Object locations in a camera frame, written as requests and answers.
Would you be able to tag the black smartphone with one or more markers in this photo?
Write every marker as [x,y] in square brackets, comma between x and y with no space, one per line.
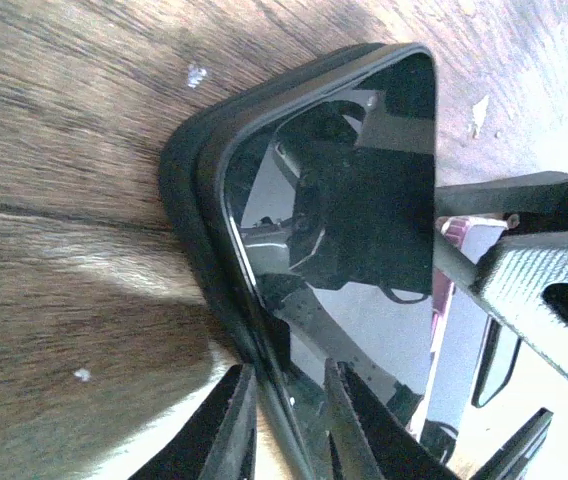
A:
[333,215]

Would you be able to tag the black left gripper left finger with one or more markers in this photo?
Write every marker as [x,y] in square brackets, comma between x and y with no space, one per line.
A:
[219,440]

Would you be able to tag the purple edged smartphone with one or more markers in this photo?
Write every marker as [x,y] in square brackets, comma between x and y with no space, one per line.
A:
[459,329]

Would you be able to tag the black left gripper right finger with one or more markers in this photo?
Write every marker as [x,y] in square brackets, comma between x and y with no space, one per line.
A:
[366,441]

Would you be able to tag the black phone case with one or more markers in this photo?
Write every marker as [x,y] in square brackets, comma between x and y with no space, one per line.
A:
[497,363]
[191,172]

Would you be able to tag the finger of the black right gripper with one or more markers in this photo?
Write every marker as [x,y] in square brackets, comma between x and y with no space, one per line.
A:
[508,283]
[540,193]

